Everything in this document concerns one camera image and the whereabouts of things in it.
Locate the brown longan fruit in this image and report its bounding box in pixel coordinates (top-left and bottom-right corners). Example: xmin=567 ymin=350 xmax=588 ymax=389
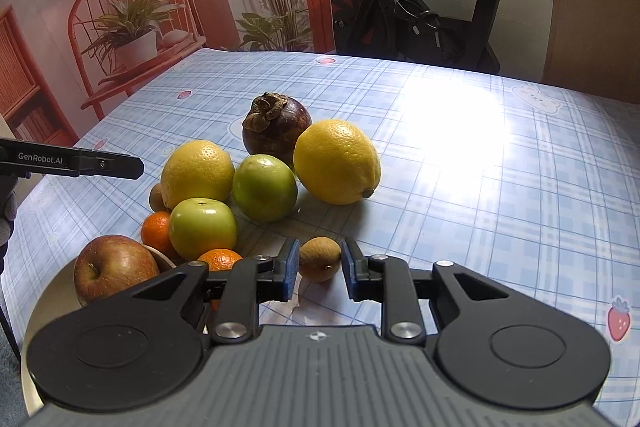
xmin=298 ymin=236 xmax=342 ymax=283

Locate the brown wooden door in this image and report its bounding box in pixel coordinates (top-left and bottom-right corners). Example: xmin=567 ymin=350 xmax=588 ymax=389
xmin=542 ymin=0 xmax=639 ymax=103

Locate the green apple front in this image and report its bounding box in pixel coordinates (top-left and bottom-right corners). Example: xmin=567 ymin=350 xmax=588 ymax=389
xmin=169 ymin=197 xmax=238 ymax=261

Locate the brown kiwi behind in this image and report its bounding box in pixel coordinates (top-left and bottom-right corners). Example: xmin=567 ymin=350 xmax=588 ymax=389
xmin=149 ymin=183 xmax=170 ymax=212

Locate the dark purple mangosteen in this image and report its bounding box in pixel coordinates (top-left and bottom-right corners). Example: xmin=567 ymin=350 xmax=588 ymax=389
xmin=242 ymin=92 xmax=312 ymax=167

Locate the small orange front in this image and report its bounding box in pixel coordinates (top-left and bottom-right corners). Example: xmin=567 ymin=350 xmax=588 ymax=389
xmin=197 ymin=248 xmax=244 ymax=313

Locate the red apple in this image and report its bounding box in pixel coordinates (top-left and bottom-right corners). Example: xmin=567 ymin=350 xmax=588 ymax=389
xmin=73 ymin=235 xmax=160 ymax=306

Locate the cream round plate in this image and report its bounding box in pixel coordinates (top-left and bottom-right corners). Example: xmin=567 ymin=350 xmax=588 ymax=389
xmin=21 ymin=265 xmax=207 ymax=414

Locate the blue plaid tablecloth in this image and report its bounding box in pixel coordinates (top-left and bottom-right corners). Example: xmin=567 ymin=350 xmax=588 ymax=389
xmin=1 ymin=50 xmax=639 ymax=426

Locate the grey gloved left hand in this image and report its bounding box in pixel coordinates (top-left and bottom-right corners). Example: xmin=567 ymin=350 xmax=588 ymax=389
xmin=0 ymin=174 xmax=18 ymax=271

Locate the yellow lemon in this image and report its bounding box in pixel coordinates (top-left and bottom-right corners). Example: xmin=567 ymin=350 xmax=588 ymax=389
xmin=160 ymin=140 xmax=235 ymax=209
xmin=293 ymin=119 xmax=382 ymax=206

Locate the green apple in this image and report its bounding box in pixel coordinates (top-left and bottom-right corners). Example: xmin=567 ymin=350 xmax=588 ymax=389
xmin=169 ymin=197 xmax=238 ymax=261
xmin=231 ymin=154 xmax=297 ymax=223

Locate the small orange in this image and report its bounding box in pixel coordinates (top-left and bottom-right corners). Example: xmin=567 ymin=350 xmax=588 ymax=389
xmin=197 ymin=248 xmax=244 ymax=313
xmin=140 ymin=210 xmax=182 ymax=265

